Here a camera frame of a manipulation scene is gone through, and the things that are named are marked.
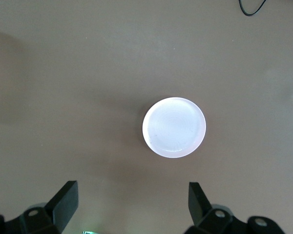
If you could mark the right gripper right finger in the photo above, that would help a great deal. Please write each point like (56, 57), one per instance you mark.
(200, 209)

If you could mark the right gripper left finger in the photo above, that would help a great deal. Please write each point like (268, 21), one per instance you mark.
(61, 207)

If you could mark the pink round plate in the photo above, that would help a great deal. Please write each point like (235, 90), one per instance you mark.
(174, 126)

